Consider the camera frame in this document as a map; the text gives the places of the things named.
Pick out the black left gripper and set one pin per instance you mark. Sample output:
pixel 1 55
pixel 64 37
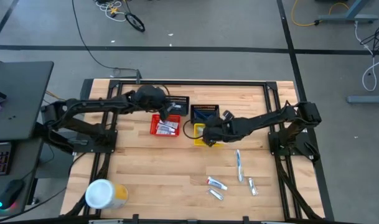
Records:
pixel 150 98

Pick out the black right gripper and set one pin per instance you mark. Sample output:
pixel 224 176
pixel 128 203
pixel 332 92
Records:
pixel 220 132

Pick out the white toothpaste tube blue print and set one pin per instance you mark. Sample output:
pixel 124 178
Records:
pixel 165 127

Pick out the small white toothpaste tube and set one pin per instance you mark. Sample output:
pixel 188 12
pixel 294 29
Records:
pixel 164 132

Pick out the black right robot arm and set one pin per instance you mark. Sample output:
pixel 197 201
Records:
pixel 264 119

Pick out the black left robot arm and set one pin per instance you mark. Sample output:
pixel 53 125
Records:
pixel 92 105

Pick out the yellow slotted plastic basket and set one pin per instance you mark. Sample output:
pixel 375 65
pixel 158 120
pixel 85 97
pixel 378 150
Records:
pixel 197 140

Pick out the red slotted plastic basket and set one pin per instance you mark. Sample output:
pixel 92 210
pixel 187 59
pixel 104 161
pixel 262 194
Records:
pixel 152 124

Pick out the black slotted plastic basket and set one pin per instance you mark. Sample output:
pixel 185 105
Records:
pixel 183 112
pixel 208 107

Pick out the white toothpaste tube red print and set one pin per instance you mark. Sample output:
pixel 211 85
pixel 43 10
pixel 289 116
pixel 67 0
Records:
pixel 216 183

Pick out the small tube far right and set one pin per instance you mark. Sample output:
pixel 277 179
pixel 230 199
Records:
pixel 253 186

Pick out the black corner box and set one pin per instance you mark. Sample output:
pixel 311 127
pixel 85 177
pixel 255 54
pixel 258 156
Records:
pixel 86 91

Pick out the black table clamp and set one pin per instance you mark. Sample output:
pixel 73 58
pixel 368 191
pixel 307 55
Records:
pixel 135 218
pixel 246 219

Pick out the yellow canister with white lid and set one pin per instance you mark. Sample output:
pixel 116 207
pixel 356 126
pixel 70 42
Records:
pixel 99 193

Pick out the yellow connector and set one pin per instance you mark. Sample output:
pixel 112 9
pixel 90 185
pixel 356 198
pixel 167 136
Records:
pixel 114 10

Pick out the black desk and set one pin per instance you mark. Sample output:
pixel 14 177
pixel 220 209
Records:
pixel 21 99

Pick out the black keyboard shelf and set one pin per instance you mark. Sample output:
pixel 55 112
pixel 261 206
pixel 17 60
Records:
pixel 24 168

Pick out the grey-blue desk foot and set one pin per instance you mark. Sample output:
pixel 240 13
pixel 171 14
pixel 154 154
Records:
pixel 348 18
pixel 366 99

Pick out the black computer mouse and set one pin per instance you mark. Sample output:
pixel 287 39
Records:
pixel 10 193

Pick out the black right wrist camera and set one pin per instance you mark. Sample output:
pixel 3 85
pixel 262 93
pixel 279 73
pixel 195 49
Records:
pixel 228 115

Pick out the black metal table frame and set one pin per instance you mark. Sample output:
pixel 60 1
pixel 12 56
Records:
pixel 192 82

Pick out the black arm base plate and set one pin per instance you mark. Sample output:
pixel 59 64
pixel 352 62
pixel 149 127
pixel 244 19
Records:
pixel 83 150
pixel 279 151

